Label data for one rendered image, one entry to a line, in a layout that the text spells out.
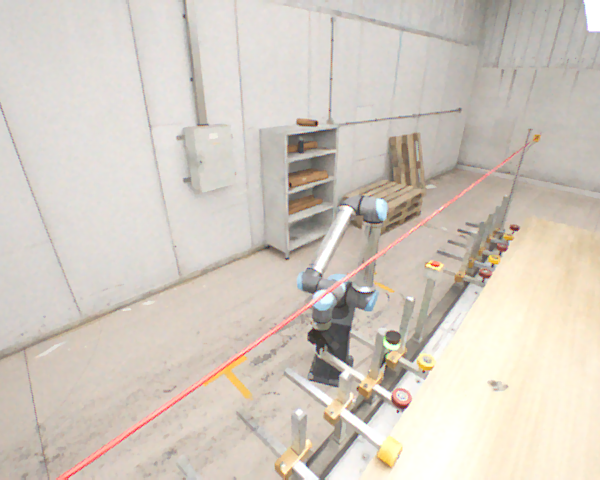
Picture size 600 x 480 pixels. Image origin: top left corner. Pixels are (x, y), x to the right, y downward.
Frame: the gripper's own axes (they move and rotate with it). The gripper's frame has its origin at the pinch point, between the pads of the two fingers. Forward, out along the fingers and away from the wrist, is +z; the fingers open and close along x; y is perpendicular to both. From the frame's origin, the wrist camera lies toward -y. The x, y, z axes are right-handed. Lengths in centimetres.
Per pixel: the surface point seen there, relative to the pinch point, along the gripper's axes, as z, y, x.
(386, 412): 19.7, -34.8, -8.8
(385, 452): -16, -49, 28
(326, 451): 11.7, -27.0, 28.8
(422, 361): -9.1, -40.1, -22.8
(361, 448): 19.6, -35.4, 13.9
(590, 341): -10, -101, -93
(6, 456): 86, 133, 143
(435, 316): 12, -27, -83
